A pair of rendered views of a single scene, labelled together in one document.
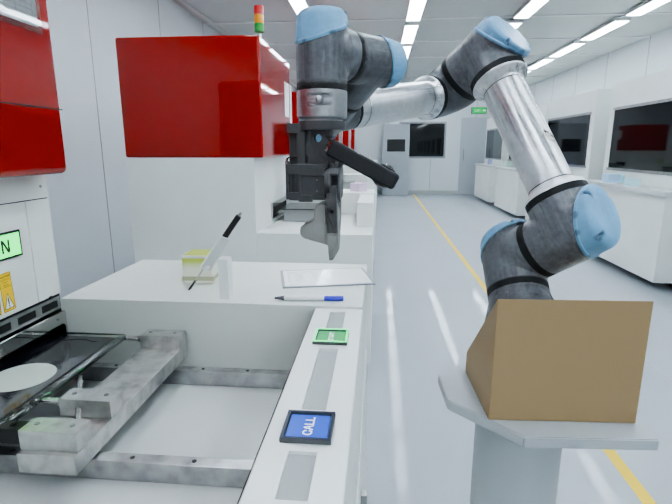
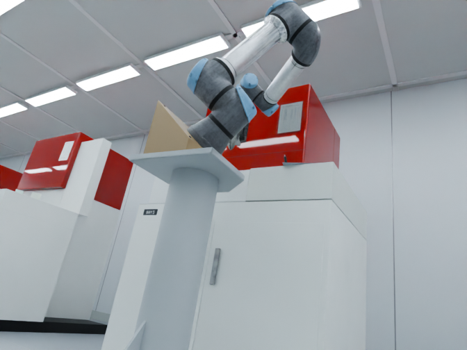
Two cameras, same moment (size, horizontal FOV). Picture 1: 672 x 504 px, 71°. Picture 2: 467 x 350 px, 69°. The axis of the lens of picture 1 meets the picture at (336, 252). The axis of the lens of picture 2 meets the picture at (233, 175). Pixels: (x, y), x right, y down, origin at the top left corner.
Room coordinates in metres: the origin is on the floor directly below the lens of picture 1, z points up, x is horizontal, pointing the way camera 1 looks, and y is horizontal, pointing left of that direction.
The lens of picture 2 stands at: (1.46, -1.25, 0.41)
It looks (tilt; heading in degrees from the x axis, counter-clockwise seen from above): 21 degrees up; 119
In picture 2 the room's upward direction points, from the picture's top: 9 degrees clockwise
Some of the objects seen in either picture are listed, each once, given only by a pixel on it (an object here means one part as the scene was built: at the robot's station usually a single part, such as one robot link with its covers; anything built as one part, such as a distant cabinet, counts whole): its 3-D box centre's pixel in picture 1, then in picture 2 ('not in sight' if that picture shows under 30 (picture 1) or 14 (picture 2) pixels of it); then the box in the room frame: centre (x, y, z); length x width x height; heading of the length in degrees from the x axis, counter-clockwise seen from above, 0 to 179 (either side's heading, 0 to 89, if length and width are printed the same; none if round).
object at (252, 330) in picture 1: (234, 308); (313, 207); (1.08, 0.24, 0.89); 0.62 x 0.35 x 0.14; 85
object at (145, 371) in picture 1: (120, 394); not in sight; (0.72, 0.36, 0.87); 0.36 x 0.08 x 0.03; 175
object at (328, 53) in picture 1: (323, 51); not in sight; (0.74, 0.02, 1.41); 0.09 x 0.08 x 0.11; 131
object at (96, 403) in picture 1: (91, 402); not in sight; (0.64, 0.37, 0.89); 0.08 x 0.03 x 0.03; 85
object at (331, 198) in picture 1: (332, 203); not in sight; (0.71, 0.01, 1.19); 0.05 x 0.02 x 0.09; 175
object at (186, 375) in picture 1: (181, 374); not in sight; (0.85, 0.30, 0.84); 0.50 x 0.02 x 0.03; 85
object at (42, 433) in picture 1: (56, 433); not in sight; (0.56, 0.37, 0.89); 0.08 x 0.03 x 0.03; 85
